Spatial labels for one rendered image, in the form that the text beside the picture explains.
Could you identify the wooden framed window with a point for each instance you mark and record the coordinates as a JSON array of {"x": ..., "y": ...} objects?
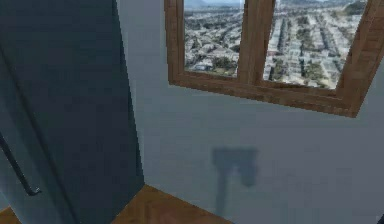
[{"x": 256, "y": 50}]

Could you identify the dark grey fridge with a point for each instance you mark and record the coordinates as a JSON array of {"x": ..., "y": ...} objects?
[{"x": 76, "y": 100}]

